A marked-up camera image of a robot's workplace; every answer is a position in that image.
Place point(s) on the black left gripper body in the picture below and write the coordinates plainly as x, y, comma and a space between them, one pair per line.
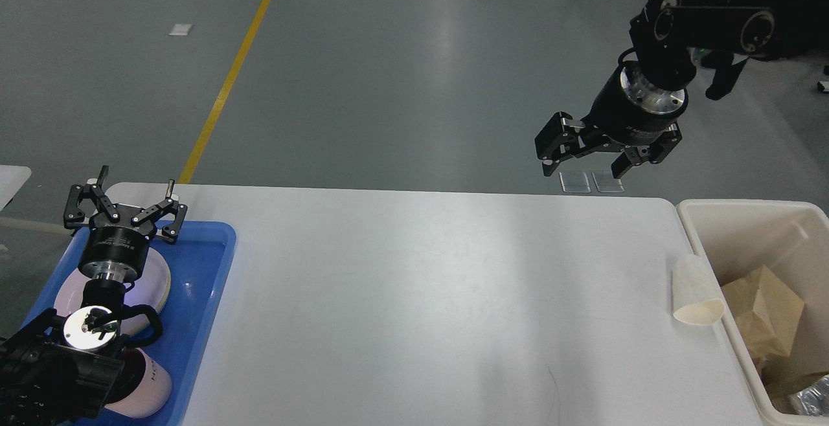
120, 253

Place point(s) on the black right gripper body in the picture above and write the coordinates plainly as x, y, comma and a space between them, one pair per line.
630, 110

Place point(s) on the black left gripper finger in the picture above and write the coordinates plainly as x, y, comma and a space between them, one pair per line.
86, 200
164, 219

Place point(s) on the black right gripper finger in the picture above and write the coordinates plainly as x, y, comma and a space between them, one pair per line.
564, 138
654, 153

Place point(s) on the pink plate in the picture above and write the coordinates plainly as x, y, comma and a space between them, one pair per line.
99, 301

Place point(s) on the white paper cup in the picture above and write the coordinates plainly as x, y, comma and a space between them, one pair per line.
696, 296

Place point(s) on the brown paper bag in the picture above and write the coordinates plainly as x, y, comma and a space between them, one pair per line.
767, 314

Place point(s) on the silver foil tray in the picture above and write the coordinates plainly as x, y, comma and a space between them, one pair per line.
811, 400

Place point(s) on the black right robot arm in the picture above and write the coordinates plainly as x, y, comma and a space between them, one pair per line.
671, 39

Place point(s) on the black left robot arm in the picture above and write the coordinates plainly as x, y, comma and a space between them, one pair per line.
57, 369

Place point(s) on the blue plastic tray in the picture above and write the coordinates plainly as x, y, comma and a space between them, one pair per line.
200, 263

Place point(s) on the grey floor plate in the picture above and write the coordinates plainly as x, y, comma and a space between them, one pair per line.
605, 182
575, 182

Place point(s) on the yellow plate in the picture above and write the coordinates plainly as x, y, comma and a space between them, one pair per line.
159, 275

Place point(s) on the white side table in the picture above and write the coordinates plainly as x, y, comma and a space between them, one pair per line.
12, 179

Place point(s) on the pink mug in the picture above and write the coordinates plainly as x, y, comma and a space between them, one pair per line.
142, 388

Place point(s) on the white plastic bin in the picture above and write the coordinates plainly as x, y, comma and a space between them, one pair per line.
737, 236

